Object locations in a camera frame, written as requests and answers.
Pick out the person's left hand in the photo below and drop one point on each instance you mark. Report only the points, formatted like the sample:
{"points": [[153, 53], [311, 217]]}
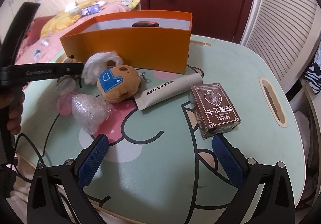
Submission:
{"points": [[12, 121]]}

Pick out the orange cardboard box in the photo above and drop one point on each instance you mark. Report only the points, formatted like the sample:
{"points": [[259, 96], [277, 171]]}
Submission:
{"points": [[164, 48]]}

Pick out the yellow pillow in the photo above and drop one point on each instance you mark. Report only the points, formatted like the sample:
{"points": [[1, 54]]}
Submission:
{"points": [[64, 19]]}

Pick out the pink quilt bed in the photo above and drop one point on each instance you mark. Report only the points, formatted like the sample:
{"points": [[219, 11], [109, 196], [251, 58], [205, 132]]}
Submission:
{"points": [[35, 49]]}

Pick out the brown bear plush pouch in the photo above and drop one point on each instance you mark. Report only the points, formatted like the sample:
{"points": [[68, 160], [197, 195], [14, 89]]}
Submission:
{"points": [[118, 83]]}

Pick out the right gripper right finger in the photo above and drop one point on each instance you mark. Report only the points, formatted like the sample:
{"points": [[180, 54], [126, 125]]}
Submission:
{"points": [[276, 203]]}

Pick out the white louvered door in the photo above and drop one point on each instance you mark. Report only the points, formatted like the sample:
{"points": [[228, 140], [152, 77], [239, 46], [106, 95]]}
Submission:
{"points": [[285, 34]]}

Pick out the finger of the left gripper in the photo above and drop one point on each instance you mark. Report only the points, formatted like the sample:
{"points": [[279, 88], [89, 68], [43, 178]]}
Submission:
{"points": [[16, 75]]}

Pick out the mint green folding table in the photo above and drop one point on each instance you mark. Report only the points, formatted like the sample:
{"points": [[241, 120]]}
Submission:
{"points": [[158, 168]]}

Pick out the brown playing card box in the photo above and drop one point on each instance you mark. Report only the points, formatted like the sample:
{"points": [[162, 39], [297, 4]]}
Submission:
{"points": [[213, 110]]}

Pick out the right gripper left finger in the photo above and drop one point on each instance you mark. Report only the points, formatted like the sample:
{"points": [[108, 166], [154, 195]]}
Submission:
{"points": [[44, 202]]}

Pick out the white cloth bag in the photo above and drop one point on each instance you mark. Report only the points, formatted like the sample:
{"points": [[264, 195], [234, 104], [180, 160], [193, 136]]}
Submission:
{"points": [[97, 63]]}

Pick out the black wallet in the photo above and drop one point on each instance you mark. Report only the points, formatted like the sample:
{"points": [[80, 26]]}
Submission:
{"points": [[146, 24]]}

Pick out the white cosmetic tube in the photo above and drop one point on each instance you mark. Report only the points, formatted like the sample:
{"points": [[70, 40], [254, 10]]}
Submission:
{"points": [[164, 91]]}

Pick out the pink heart plastic case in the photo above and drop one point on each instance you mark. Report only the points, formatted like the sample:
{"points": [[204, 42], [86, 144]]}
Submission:
{"points": [[64, 103]]}

